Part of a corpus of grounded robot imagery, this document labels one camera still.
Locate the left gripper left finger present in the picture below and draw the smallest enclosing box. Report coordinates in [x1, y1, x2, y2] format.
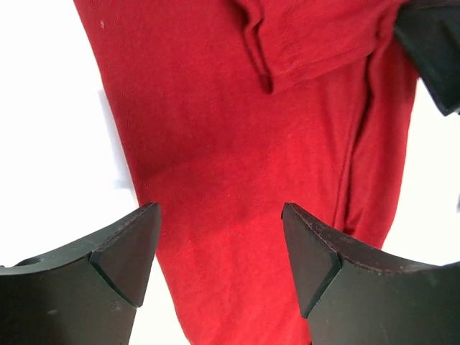
[1, 203, 161, 344]

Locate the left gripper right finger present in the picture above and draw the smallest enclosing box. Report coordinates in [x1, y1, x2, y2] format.
[282, 203, 459, 344]

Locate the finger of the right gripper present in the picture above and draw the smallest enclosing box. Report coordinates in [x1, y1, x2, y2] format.
[395, 1, 459, 116]

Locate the dark red t shirt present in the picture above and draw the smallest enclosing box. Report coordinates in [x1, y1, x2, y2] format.
[75, 1, 418, 344]

